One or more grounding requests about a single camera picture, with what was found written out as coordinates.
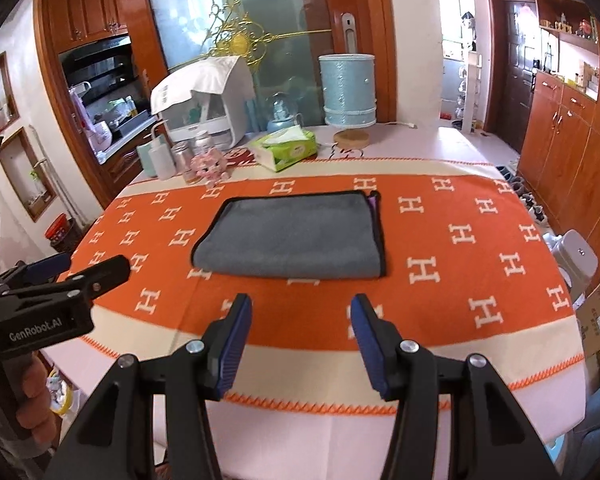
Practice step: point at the person's left hand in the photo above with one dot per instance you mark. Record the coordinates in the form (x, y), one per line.
(30, 385)

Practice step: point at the white storage box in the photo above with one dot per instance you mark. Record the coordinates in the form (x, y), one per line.
(210, 105)

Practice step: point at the red basket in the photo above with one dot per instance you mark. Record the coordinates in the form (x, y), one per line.
(60, 232)

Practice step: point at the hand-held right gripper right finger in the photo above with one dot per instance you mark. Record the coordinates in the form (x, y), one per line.
(372, 350)

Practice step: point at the glass sliding door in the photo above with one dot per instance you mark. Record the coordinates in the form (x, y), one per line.
(240, 25)

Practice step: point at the teal cup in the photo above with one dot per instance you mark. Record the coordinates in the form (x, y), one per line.
(146, 159)

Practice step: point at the white plastic stool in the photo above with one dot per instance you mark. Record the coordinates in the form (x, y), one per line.
(575, 255)

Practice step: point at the wooden kitchen cabinet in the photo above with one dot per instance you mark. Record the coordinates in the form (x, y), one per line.
(95, 60)

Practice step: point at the white shoe rack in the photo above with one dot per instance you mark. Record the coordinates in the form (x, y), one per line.
(469, 92)

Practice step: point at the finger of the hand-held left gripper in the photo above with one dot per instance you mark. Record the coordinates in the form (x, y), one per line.
(45, 265)
(102, 275)

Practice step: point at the grey towel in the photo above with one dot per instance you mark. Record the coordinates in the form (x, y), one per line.
(292, 235)

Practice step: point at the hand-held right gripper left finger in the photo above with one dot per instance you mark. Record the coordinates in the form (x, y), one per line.
(230, 350)

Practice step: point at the orange patterned blanket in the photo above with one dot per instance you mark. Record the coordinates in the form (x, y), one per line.
(330, 270)

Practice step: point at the glass jar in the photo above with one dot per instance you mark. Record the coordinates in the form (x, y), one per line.
(201, 141)
(182, 159)

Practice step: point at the light blue table lamp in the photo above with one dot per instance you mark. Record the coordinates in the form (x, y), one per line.
(348, 92)

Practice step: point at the green tissue pack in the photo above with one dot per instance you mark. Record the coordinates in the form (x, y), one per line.
(285, 147)

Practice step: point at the dark entrance door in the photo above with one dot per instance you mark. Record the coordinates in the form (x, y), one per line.
(517, 65)

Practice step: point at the snow globe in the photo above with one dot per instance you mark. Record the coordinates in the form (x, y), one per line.
(281, 115)

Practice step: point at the pink toy figure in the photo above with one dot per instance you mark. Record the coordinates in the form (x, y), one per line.
(209, 164)

